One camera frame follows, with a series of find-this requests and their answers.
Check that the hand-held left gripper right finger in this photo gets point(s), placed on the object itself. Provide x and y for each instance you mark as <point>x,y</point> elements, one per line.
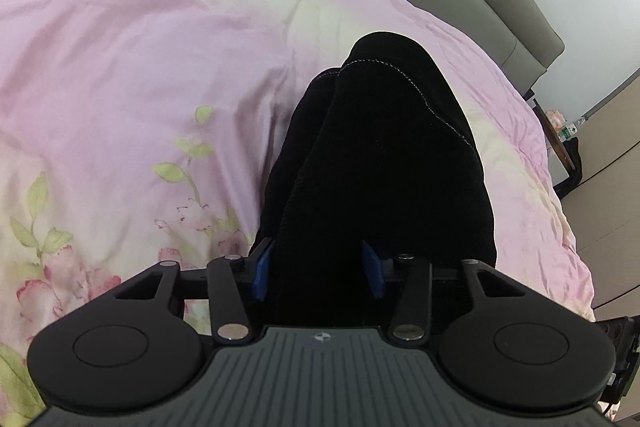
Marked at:
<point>372,272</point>

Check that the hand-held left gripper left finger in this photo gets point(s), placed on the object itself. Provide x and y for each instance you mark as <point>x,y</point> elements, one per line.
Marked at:
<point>262,272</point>

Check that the black pants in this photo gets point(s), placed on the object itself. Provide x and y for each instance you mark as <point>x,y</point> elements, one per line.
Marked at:
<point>380,132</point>

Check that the white nightstand with dark top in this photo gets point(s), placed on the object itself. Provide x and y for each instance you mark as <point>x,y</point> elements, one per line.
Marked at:
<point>562,152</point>

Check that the clear plastic bottle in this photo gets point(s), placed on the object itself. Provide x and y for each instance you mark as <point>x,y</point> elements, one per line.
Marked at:
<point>572,128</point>

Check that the tissue pack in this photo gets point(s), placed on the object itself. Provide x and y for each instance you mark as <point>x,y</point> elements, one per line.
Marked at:
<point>556,121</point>

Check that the pink floral blanket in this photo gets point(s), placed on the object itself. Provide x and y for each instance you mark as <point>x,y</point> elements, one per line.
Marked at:
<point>125,57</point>

